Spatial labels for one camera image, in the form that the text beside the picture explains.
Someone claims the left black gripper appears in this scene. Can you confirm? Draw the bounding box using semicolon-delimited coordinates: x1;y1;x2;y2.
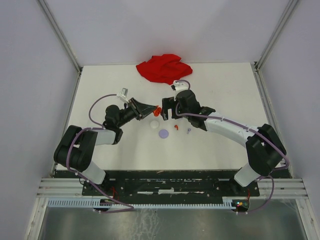
117;97;157;128

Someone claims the orange earbud charging case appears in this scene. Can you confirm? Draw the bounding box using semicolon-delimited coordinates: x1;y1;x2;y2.
153;105;162;117

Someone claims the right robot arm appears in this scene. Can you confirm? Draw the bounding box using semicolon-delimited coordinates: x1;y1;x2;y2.
161;89;289;196

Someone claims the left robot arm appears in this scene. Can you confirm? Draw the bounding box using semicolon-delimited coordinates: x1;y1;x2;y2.
53;98;158;195

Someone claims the white earbud charging case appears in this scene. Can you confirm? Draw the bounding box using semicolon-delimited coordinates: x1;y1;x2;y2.
149;120;160;129

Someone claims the purple earbud charging case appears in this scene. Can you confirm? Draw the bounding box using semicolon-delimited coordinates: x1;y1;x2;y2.
158;129;169;139

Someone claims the red crumpled cloth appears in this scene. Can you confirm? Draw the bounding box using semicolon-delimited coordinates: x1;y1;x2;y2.
136;53;193;85

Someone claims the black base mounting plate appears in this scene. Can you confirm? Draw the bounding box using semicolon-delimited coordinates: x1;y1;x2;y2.
53;169;292;201

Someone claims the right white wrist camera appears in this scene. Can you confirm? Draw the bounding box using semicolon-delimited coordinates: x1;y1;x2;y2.
171;79;190;92

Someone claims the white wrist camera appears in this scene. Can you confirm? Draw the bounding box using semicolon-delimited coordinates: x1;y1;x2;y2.
116;88;129;103
171;79;190;92

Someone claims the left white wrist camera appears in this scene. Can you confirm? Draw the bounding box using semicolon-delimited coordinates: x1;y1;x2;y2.
116;88;129;103

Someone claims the right aluminium frame post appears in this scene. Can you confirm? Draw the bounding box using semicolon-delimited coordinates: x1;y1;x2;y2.
253;0;301;73

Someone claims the aluminium frame post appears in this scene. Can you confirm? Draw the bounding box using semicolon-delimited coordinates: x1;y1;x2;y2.
253;0;301;73
36;0;83;73

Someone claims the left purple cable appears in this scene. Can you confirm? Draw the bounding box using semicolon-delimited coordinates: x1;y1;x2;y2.
67;93;136;214

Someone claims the left aluminium frame post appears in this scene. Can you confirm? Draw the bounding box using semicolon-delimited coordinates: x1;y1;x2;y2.
36;0;83;73

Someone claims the aluminium front frame rail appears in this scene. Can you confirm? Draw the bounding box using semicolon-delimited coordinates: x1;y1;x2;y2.
36;178;309;200

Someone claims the white slotted cable duct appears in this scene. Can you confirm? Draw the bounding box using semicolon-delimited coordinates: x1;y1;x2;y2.
47;197;240;210

